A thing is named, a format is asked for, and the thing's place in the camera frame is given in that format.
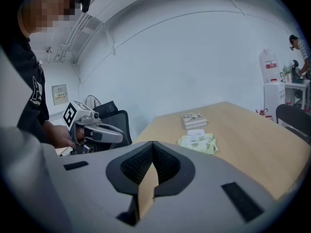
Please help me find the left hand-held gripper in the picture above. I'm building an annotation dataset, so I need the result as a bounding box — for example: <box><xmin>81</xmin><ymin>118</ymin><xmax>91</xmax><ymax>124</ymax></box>
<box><xmin>63</xmin><ymin>100</ymin><xmax>124</xmax><ymax>155</ymax></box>

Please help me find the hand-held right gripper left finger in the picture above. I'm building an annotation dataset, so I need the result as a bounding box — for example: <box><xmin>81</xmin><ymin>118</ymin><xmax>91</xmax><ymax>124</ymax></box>
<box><xmin>43</xmin><ymin>141</ymin><xmax>154</xmax><ymax>233</ymax></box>

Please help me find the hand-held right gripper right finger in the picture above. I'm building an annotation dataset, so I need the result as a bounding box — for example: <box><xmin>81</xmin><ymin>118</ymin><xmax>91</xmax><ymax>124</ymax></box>
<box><xmin>136</xmin><ymin>141</ymin><xmax>292</xmax><ymax>233</ymax></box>

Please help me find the person's left forearm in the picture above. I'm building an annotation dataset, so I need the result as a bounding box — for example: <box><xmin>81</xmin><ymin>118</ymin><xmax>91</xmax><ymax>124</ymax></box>
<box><xmin>43</xmin><ymin>120</ymin><xmax>55</xmax><ymax>144</ymax></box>

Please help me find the person's left hand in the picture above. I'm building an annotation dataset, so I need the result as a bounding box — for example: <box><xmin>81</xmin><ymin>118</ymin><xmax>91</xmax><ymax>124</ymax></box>
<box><xmin>52</xmin><ymin>125</ymin><xmax>86</xmax><ymax>148</ymax></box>

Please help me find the black mesh office chair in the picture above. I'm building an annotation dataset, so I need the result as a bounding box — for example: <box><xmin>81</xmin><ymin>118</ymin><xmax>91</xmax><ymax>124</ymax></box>
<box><xmin>93</xmin><ymin>100</ymin><xmax>133</xmax><ymax>152</ymax></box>

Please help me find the black standing fan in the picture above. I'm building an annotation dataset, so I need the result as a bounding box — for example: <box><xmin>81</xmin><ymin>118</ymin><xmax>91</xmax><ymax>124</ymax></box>
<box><xmin>85</xmin><ymin>95</ymin><xmax>103</xmax><ymax>112</ymax></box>

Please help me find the thick pale book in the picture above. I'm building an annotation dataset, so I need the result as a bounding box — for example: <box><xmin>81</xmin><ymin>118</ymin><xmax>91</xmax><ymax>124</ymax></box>
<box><xmin>184</xmin><ymin>120</ymin><xmax>208</xmax><ymax>130</ymax></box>

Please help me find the pink picture cover book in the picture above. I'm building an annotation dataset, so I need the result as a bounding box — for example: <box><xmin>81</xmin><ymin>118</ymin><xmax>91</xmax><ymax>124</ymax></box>
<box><xmin>181</xmin><ymin>113</ymin><xmax>207</xmax><ymax>125</ymax></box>

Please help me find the person's black t-shirt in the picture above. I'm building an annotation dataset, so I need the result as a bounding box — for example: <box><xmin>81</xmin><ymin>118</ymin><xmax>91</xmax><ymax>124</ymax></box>
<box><xmin>0</xmin><ymin>33</ymin><xmax>51</xmax><ymax>145</ymax></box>

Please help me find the white water dispenser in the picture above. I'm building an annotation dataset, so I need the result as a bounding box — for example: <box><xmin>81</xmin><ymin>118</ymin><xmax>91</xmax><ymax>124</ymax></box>
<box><xmin>264</xmin><ymin>81</ymin><xmax>286</xmax><ymax>121</ymax></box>

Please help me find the black folding chair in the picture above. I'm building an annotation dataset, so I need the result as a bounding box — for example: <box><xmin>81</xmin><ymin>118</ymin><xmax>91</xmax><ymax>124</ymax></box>
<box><xmin>276</xmin><ymin>103</ymin><xmax>311</xmax><ymax>145</ymax></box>

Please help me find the white air conditioner unit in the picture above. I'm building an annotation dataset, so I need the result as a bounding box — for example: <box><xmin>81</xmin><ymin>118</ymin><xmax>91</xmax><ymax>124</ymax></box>
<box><xmin>85</xmin><ymin>0</ymin><xmax>141</xmax><ymax>24</ymax></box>

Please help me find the person's head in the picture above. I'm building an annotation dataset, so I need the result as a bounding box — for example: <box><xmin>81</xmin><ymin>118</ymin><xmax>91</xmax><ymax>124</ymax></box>
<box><xmin>18</xmin><ymin>0</ymin><xmax>76</xmax><ymax>37</ymax></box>

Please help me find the white desk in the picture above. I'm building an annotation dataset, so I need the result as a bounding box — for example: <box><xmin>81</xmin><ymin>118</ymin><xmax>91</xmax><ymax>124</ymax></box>
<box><xmin>284</xmin><ymin>79</ymin><xmax>311</xmax><ymax>110</ymax></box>

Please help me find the large red label water bottle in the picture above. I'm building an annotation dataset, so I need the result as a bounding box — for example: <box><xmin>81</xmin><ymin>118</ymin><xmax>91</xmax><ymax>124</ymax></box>
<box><xmin>259</xmin><ymin>49</ymin><xmax>280</xmax><ymax>83</ymax></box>

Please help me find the small potted plant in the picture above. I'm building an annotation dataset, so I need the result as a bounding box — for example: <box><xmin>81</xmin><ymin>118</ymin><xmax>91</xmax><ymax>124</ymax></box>
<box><xmin>283</xmin><ymin>66</ymin><xmax>292</xmax><ymax>83</ymax></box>

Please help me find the black high-back swivel chair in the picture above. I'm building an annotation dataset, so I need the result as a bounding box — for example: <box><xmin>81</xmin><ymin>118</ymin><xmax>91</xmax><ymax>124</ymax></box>
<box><xmin>291</xmin><ymin>59</ymin><xmax>306</xmax><ymax>99</ymax></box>

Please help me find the grey wall panel box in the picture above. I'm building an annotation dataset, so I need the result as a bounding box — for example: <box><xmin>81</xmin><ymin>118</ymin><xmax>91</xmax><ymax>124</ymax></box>
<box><xmin>51</xmin><ymin>84</ymin><xmax>68</xmax><ymax>106</ymax></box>

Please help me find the cluster of red-handled water jugs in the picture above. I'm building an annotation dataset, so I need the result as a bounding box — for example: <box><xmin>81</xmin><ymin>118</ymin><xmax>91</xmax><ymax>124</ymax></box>
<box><xmin>255</xmin><ymin>107</ymin><xmax>275</xmax><ymax>122</ymax></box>

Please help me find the black head camera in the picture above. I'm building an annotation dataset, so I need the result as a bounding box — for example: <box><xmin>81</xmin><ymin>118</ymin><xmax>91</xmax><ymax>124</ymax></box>
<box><xmin>79</xmin><ymin>0</ymin><xmax>93</xmax><ymax>13</ymax></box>

